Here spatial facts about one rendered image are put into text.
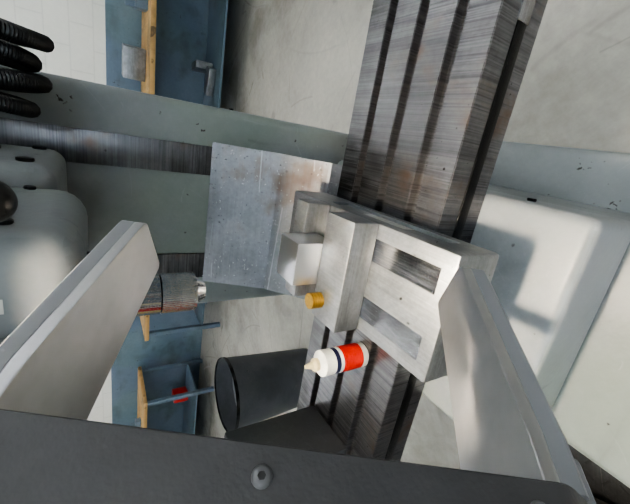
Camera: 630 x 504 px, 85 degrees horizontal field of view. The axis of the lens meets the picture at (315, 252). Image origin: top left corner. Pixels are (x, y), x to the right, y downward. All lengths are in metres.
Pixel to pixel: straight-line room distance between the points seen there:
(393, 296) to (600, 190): 0.83
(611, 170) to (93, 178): 1.19
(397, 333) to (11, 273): 0.36
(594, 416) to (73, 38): 4.63
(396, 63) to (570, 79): 0.98
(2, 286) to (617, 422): 0.68
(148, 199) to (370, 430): 0.60
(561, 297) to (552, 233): 0.07
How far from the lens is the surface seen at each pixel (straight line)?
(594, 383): 0.63
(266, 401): 2.37
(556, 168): 1.21
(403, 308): 0.41
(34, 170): 0.51
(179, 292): 0.42
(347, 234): 0.42
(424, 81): 0.52
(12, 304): 0.34
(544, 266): 0.49
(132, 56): 4.08
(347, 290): 0.44
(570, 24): 1.56
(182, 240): 0.82
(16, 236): 0.34
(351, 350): 0.57
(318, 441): 0.70
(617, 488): 1.07
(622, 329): 0.60
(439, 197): 0.47
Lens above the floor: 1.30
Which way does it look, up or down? 32 degrees down
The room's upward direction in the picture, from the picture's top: 91 degrees counter-clockwise
